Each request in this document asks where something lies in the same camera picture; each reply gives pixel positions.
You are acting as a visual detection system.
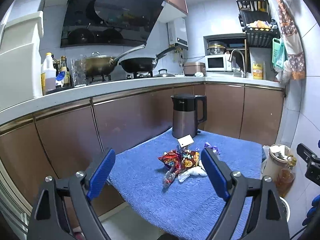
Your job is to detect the clear plastic bag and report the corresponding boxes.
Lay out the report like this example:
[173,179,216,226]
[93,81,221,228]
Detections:
[178,166,207,183]

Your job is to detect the purple wrapper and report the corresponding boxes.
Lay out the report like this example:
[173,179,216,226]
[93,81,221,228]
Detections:
[204,142,220,159]

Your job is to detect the dark brown noodle snack bag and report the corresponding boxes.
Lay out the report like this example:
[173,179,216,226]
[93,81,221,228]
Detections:
[176,150,200,174]

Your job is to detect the red chip snack bag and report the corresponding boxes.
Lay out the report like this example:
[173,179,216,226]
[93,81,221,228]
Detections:
[158,150,181,172]

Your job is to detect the white paper card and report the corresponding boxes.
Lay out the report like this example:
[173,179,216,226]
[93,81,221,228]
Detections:
[177,135,194,148]

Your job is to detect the round white-rimmed trash can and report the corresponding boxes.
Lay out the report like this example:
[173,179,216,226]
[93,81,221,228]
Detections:
[279,197,291,222]

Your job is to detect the beige small trash bin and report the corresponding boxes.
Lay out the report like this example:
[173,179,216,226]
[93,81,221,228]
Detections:
[261,144,291,181]

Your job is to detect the blue terry towel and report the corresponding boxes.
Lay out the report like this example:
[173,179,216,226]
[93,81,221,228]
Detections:
[108,130,263,239]

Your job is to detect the brown base cabinets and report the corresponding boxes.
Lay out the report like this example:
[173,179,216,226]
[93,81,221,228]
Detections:
[1,82,284,210]

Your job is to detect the yellow detergent bottle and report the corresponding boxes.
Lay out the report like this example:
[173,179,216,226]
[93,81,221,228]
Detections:
[252,62,264,80]

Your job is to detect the chrome sink faucet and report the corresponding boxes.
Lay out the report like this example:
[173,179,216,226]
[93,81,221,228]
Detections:
[228,49,247,78]

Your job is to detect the brown black electric kettle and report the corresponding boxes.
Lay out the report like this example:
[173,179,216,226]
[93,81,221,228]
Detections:
[171,94,207,139]

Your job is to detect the hanging patterned apron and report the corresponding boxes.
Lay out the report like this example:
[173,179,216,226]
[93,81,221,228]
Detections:
[276,0,306,82]

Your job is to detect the dark soy sauce bottle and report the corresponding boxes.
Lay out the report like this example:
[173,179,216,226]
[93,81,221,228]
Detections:
[60,56,71,87]

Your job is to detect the white microwave oven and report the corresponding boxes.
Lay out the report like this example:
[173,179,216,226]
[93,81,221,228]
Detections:
[205,54,232,72]

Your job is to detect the white vinegar jug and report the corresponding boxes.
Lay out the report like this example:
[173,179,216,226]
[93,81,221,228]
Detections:
[41,52,56,95]

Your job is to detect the clear glass pitcher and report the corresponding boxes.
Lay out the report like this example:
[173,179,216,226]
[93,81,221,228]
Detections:
[71,55,87,87]

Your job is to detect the brown rice cooker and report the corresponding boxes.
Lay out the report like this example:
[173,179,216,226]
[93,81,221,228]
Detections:
[183,62,206,76]

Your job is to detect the glass pot lid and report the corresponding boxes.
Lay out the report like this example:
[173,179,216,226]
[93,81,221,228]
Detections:
[153,69,175,77]

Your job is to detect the black wok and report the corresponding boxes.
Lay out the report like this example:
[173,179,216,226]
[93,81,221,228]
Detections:
[120,47,176,74]

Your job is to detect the white gas water heater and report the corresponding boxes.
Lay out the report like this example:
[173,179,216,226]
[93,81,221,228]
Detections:
[167,17,189,50]

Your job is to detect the black range hood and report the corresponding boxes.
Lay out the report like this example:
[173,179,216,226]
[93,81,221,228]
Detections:
[61,0,163,47]

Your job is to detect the black wall dish rack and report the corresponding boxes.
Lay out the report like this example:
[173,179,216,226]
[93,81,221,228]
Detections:
[235,0,280,48]

